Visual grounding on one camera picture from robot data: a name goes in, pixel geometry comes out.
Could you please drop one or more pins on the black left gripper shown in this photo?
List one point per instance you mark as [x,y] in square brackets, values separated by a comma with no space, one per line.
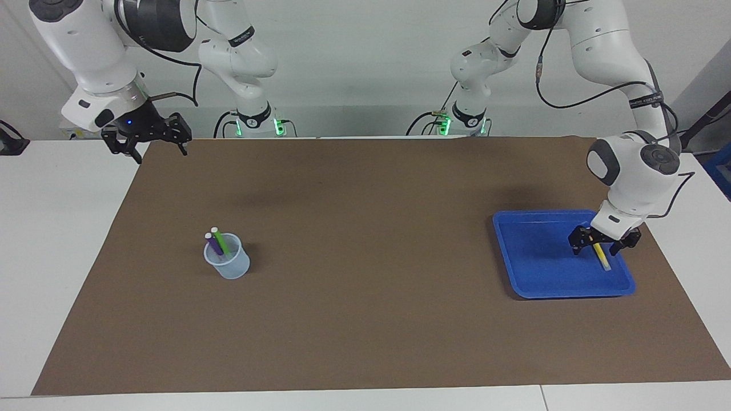
[585,235]

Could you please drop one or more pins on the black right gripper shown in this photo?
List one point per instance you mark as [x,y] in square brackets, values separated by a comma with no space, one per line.
[137,123]

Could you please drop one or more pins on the yellow marker pen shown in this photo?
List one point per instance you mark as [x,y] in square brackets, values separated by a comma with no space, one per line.
[602,260]

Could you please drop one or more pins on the purple marker pen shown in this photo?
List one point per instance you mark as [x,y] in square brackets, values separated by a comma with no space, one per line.
[214,244]

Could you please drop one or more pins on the green marker pen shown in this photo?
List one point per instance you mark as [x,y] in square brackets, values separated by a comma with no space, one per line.
[221,242]

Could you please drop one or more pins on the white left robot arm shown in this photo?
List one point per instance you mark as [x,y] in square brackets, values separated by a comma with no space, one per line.
[605,51]

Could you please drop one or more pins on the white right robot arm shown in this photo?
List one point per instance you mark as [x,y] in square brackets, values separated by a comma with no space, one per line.
[85,45]

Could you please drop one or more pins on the white power strip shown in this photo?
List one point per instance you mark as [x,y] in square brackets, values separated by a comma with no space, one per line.
[77,135]

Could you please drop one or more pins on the blue plastic tray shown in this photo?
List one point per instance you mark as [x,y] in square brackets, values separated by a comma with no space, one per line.
[514,274]

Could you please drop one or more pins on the translucent plastic cup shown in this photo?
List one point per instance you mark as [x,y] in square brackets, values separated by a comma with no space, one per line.
[231,268]

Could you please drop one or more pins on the black stand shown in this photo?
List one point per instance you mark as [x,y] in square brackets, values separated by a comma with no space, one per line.
[682,140]

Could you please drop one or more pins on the blue box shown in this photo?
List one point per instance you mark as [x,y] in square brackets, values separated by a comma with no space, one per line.
[721,171]

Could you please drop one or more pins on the brown table mat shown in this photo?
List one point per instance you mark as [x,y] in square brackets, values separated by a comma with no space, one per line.
[365,319]

